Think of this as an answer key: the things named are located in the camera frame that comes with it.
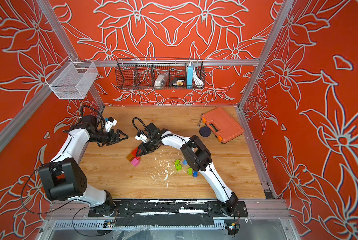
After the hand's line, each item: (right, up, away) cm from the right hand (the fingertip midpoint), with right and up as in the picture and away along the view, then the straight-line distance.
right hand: (136, 154), depth 87 cm
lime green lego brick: (+26, -7, -1) cm, 27 cm away
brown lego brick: (-4, -2, +3) cm, 6 cm away
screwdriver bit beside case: (+41, +17, +20) cm, 49 cm away
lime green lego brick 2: (+32, -9, -4) cm, 33 cm away
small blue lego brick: (+35, -10, -4) cm, 37 cm away
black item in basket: (+25, +44, 0) cm, 50 cm away
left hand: (-7, +10, -4) cm, 13 cm away
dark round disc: (+45, +12, +17) cm, 49 cm away
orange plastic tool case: (+55, +17, +14) cm, 60 cm away
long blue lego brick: (+28, +3, -26) cm, 38 cm away
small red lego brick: (-3, 0, +7) cm, 8 cm away
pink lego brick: (0, -5, 0) cm, 5 cm away
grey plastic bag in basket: (+15, +45, +5) cm, 48 cm away
